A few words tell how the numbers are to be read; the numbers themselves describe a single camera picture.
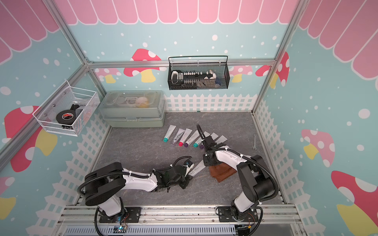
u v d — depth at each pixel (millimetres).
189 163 769
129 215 729
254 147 997
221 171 871
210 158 676
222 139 1038
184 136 1026
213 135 1086
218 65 903
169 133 1055
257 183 452
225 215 738
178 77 892
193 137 1030
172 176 676
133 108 1055
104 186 457
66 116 710
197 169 872
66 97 821
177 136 1036
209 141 744
